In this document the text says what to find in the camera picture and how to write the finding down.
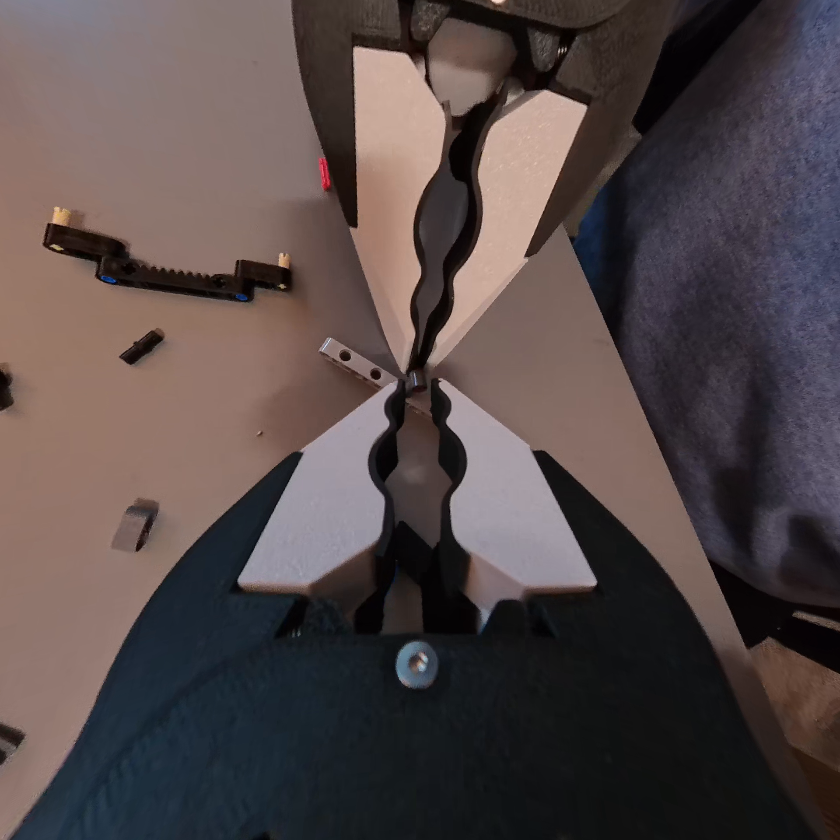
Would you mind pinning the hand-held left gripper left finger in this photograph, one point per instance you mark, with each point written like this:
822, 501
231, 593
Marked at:
315, 525

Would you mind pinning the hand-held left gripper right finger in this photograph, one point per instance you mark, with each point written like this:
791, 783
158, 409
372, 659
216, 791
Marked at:
518, 525

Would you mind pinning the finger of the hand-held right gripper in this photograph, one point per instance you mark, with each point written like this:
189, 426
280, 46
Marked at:
525, 170
387, 164

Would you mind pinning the long grey lego beam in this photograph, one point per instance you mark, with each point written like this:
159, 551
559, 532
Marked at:
348, 359

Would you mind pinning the small grey lego connector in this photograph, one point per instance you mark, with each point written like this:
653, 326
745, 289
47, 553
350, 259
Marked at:
417, 380

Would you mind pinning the red lego pin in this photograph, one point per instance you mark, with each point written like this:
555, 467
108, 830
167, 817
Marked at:
323, 174

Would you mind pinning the short grey lego beam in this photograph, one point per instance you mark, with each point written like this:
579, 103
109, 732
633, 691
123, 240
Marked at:
134, 525

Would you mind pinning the black lego rack assembly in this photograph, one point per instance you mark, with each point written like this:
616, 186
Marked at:
170, 279

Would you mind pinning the black lego pin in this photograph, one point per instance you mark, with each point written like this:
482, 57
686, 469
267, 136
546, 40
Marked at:
142, 346

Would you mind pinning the black lego T connector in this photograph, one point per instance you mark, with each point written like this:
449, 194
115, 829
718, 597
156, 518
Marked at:
5, 387

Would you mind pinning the person's blue-clothed body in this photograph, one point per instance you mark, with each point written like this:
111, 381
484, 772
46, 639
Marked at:
735, 328

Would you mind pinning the black metal rod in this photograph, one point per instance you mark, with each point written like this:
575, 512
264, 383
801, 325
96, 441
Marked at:
774, 617

